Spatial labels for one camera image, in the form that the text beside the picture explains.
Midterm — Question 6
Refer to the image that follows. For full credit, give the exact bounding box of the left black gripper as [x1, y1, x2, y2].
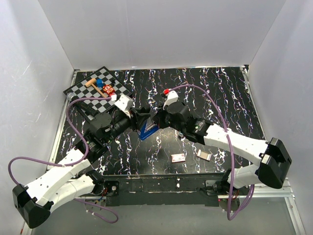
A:
[103, 106, 150, 143]

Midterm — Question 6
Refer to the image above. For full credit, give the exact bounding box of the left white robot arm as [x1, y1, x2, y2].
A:
[12, 107, 150, 229]

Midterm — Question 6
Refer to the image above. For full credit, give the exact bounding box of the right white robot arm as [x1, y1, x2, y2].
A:
[153, 101, 292, 195]

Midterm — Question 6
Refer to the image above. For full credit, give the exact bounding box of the red white staple box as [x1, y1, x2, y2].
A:
[171, 154, 185, 163]

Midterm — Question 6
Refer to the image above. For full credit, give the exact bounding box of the checkered chess board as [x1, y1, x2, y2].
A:
[64, 66, 132, 113]

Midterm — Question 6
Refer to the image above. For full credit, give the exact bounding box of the blue toy block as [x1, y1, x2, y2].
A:
[96, 79, 104, 88]

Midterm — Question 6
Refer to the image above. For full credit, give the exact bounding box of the wooden toy mallet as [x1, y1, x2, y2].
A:
[85, 78, 108, 98]

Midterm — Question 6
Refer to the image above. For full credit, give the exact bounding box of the open staple box tray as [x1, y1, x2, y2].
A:
[197, 149, 212, 162]

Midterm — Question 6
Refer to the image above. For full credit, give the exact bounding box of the black cylinder silver cap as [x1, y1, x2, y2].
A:
[67, 93, 84, 109]

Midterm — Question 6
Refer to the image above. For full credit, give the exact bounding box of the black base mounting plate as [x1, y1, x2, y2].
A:
[75, 173, 233, 208]

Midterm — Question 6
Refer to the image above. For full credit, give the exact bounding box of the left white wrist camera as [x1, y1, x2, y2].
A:
[114, 94, 133, 118]

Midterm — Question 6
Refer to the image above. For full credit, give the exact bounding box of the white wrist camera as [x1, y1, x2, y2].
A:
[114, 94, 133, 118]
[162, 89, 178, 109]

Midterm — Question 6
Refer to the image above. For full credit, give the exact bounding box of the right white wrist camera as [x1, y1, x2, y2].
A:
[162, 89, 178, 109]

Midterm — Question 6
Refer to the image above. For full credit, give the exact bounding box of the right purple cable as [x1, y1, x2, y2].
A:
[168, 84, 255, 221]

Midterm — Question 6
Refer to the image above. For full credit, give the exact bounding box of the purple cable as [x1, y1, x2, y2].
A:
[7, 96, 119, 223]
[168, 84, 255, 221]

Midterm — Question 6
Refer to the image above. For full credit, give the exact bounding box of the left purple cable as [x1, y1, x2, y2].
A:
[7, 96, 119, 223]

